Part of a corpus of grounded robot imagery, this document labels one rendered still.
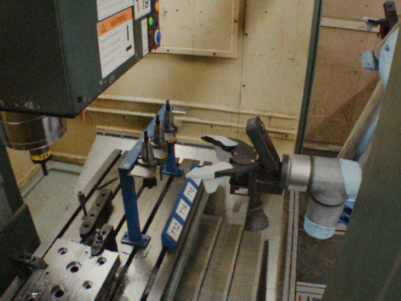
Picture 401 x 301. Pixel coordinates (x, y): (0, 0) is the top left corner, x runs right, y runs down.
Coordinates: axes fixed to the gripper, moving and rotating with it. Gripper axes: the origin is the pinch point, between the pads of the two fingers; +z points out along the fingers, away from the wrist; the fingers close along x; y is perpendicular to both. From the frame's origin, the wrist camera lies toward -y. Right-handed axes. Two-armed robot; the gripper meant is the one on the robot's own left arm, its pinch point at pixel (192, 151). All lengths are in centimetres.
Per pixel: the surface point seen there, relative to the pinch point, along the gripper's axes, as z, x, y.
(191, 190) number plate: 12, 50, 51
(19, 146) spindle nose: 35.4, -10.8, -3.2
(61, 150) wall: 107, 100, 76
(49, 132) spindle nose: 29.7, -7.0, -5.2
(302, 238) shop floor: -50, 127, 145
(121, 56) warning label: 15.9, 3.9, -18.6
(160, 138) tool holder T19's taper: 19.5, 36.9, 20.3
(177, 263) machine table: 10, 17, 58
